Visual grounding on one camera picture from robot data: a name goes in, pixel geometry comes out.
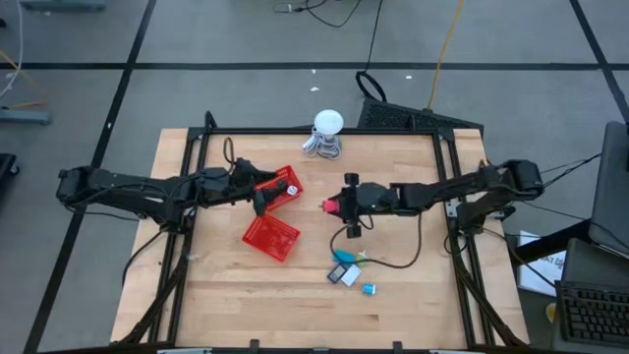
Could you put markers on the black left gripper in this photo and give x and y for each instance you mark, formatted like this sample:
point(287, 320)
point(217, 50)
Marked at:
point(241, 187)

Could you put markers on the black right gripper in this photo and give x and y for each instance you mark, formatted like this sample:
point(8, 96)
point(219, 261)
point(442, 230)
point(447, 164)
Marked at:
point(363, 199)

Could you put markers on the pink wall charger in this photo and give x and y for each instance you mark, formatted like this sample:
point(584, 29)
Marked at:
point(330, 205)

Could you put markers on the red plastic mesh basket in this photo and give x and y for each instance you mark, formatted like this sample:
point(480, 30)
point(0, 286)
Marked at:
point(270, 238)
point(290, 176)

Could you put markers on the teal rectangular box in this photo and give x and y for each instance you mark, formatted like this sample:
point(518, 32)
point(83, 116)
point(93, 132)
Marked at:
point(346, 259)

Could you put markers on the white rectangular box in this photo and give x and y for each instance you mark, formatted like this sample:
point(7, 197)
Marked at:
point(352, 276)

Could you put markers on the cyan wall charger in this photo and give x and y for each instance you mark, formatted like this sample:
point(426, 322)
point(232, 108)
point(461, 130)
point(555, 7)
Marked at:
point(368, 289)

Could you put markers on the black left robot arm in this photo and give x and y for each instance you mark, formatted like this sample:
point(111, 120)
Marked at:
point(123, 189)

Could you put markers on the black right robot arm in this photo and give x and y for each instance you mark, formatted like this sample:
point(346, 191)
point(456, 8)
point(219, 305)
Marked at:
point(442, 194)

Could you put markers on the white bulb lamp brass base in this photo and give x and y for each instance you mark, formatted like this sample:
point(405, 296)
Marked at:
point(328, 121)

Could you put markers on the black perforated panel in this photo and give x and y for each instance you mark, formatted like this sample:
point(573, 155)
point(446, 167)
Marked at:
point(393, 117)

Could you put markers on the white paper sheet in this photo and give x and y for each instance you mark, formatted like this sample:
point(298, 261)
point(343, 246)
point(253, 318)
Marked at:
point(540, 275)

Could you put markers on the black diagonal bar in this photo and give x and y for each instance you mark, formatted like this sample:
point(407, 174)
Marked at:
point(550, 243)

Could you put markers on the small yellow round object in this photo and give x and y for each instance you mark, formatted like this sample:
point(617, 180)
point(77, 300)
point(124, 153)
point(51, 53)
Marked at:
point(550, 312)

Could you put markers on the grey floor foot bar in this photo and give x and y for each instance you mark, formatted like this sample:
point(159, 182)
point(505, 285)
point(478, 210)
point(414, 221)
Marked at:
point(24, 117)
point(64, 5)

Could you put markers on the dark grey desk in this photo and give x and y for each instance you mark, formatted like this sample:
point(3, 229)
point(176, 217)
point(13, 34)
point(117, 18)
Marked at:
point(589, 265)

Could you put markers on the black caster base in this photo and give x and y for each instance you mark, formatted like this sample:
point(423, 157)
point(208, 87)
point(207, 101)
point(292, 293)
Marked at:
point(6, 169)

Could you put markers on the large dark grey panel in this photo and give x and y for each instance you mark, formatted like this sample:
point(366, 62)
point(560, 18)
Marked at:
point(611, 192)

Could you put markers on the black computer keyboard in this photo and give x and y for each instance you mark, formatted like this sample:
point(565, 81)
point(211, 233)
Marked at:
point(594, 314)

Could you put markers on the black frame corner hook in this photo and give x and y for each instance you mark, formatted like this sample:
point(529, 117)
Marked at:
point(210, 120)

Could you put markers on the black aluminium table frame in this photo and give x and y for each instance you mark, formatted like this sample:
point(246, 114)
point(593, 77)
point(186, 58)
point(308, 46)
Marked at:
point(319, 131)

